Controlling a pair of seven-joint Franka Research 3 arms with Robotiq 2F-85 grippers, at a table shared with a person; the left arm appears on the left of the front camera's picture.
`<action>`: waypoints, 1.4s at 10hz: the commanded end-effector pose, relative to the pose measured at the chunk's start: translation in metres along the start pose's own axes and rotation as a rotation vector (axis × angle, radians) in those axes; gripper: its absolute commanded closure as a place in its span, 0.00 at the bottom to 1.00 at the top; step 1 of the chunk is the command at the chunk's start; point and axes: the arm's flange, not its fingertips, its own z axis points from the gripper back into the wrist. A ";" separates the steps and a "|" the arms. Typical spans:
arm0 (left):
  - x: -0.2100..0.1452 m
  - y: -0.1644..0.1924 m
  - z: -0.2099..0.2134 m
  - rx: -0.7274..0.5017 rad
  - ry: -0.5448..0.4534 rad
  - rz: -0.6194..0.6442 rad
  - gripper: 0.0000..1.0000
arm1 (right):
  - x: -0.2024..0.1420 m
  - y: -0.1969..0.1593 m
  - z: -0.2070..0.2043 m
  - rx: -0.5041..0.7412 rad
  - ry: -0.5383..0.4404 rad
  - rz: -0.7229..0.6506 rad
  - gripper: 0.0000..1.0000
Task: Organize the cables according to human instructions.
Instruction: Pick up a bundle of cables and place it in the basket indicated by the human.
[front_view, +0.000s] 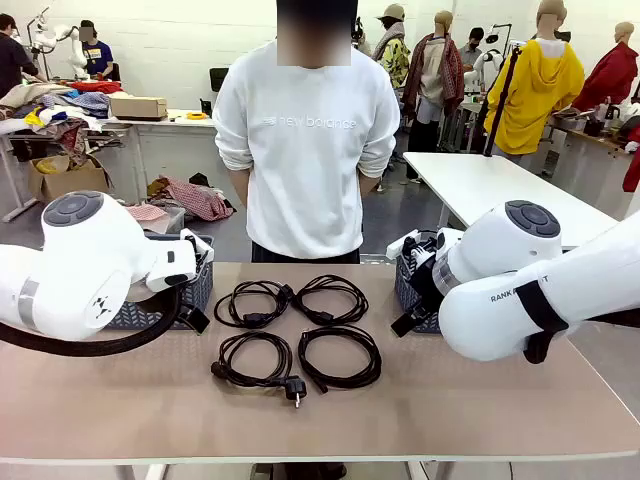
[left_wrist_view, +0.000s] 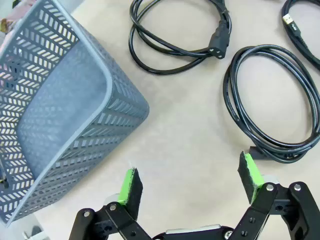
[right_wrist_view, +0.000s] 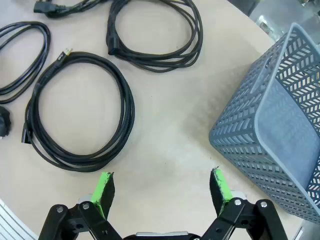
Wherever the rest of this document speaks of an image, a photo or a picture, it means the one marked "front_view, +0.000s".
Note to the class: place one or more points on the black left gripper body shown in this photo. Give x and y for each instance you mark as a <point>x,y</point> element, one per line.
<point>202,270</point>

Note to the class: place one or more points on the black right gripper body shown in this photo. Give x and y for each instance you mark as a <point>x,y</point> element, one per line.
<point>425,287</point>

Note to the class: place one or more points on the person's right forearm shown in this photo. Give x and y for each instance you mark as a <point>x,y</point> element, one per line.
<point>241,187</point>

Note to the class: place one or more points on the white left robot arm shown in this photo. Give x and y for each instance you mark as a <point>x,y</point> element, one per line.
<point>75,280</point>

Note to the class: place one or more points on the person's left forearm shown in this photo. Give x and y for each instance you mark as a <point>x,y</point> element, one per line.
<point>370,184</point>

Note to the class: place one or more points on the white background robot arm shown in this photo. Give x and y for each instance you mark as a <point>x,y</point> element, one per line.
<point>75,50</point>

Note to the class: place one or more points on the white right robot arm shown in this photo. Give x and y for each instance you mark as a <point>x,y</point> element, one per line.
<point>500,235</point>

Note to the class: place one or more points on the grey plastic lattice basket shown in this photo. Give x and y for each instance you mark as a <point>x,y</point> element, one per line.
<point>404,290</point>
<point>135,312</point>

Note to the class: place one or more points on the clear plastic bin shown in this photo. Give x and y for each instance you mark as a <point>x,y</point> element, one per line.
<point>160,217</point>

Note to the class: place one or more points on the heap of patterned cloth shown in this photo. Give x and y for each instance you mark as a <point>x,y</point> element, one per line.
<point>192,195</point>

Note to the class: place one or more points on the empty white table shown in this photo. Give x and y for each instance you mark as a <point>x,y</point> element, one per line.
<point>500,185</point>

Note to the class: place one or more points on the person in white sweatshirt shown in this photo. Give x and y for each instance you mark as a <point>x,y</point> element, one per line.
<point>305,175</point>

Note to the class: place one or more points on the yellow tape roll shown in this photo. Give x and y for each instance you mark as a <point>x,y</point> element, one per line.
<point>196,116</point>

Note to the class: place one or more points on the white table with clothes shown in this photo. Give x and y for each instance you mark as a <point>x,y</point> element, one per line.
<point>150,125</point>

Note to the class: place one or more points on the open cardboard box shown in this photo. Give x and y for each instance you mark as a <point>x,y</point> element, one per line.
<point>70,180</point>

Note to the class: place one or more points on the flat cardboard box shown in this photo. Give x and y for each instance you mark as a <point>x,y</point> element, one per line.
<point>139,106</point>

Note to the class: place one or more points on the black office chair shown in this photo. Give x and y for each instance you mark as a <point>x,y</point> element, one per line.
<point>218,79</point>

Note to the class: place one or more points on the black tripod pole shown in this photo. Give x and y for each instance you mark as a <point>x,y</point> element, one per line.
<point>502,100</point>

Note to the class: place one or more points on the mannequin with red scarf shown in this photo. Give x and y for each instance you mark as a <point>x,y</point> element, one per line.
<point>434,80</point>

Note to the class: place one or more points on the pile of colourful clothes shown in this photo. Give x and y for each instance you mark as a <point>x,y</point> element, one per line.
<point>55,107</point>

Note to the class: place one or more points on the small white background robot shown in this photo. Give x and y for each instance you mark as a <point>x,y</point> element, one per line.
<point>487,67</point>

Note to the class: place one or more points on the cluttered wooden work table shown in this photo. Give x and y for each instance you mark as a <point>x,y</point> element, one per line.
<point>590,127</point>

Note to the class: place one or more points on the mannequin in yellow hoodie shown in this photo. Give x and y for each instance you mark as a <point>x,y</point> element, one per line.
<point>542,85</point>

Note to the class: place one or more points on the person in blue shirt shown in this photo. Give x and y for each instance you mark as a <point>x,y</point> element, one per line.
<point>97,55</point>

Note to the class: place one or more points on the person with hat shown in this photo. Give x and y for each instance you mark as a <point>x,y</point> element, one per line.
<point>394,50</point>

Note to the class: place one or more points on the red hanging cloth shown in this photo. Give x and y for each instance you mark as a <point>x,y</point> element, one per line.
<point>633,167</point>

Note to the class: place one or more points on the person with face mask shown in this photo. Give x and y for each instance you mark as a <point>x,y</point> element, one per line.
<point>474,50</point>

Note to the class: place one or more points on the person in black shirt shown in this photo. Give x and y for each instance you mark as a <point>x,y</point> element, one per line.
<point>14,60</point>

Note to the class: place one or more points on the mannequin in red jacket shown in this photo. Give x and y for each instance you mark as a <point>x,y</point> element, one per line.
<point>612,75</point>

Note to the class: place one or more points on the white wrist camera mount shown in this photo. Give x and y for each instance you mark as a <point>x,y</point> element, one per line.
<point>400,247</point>
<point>170,265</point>

